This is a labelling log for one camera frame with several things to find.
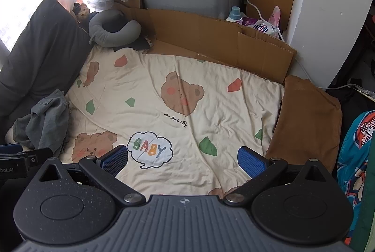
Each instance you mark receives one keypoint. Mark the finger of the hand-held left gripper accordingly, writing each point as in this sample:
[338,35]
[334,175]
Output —
[10,148]

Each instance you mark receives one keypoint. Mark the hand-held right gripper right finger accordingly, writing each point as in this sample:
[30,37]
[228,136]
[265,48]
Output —
[252,162]

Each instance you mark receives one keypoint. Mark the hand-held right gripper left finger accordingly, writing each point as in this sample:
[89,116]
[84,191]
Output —
[115,162]

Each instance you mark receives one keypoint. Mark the light blue jeans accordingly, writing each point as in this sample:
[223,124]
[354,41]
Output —
[44,120]

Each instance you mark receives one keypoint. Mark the folded brown garment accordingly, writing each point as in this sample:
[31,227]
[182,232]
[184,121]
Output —
[304,120]

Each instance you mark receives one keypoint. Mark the cream bear print blanket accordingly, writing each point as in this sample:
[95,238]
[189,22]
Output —
[181,129]

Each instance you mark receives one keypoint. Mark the dark grey blanket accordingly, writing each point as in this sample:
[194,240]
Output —
[41,52]

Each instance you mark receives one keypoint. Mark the teal cartoon print cloth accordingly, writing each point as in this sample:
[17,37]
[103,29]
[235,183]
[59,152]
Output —
[356,158]

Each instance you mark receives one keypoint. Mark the black cloth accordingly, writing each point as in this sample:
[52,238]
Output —
[137,45]

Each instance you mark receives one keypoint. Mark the grey neck pillow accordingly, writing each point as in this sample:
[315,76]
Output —
[101,32]

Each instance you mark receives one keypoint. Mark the flattened cardboard box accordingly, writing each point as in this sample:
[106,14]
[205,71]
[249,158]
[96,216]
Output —
[205,35]

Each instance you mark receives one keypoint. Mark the white bottle blue cap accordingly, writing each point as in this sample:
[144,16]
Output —
[233,14]

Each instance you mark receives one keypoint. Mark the brown teddy bear toy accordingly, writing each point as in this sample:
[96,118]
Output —
[82,12]

